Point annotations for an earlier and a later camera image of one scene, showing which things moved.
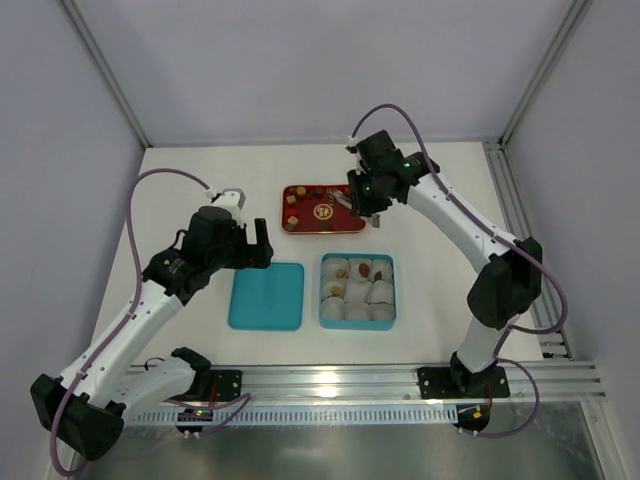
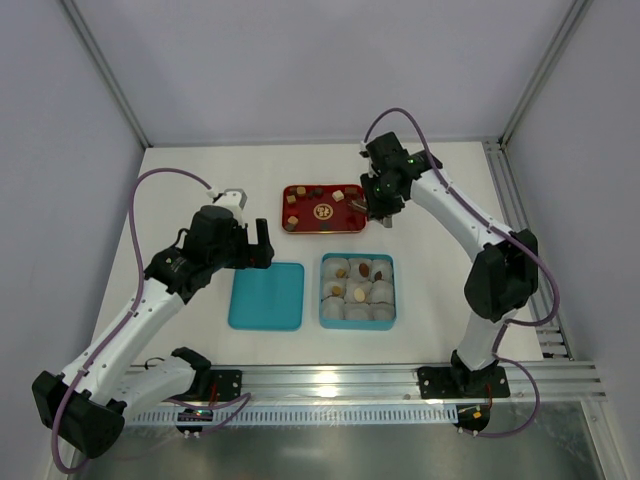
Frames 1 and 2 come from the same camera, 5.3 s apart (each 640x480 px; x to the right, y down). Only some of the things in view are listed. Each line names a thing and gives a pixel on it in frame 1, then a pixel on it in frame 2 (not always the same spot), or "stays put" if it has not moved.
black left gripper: (251, 248) stays put
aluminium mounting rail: (558, 380) stays put
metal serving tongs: (348, 202) to (362, 206)
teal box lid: (267, 299) stays put
